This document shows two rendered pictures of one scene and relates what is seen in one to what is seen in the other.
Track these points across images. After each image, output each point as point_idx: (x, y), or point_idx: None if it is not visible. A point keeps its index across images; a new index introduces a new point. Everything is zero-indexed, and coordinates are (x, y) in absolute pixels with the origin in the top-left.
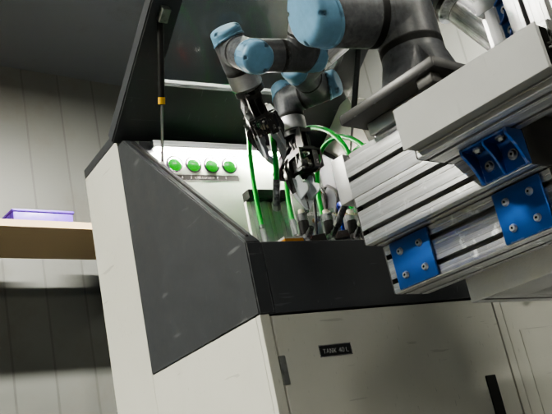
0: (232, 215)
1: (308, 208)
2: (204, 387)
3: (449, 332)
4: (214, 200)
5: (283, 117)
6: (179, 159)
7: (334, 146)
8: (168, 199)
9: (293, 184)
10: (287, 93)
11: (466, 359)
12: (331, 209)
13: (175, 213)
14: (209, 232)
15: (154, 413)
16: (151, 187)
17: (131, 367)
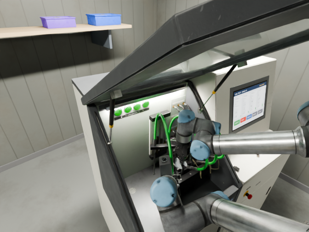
0: (143, 126)
1: (178, 167)
2: (121, 230)
3: (214, 224)
4: (135, 122)
5: (180, 136)
6: (120, 109)
7: (197, 86)
8: (111, 175)
9: (174, 161)
10: (188, 127)
11: (215, 227)
12: (187, 160)
13: (114, 185)
14: (129, 223)
15: (103, 194)
16: (103, 154)
17: (95, 171)
